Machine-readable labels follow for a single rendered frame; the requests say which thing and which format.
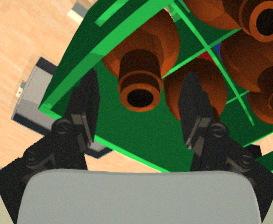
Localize dark green crate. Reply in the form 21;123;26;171
38;0;273;172

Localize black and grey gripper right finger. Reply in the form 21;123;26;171
178;72;273;223

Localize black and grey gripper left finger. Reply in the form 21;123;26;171
0;68;100;224

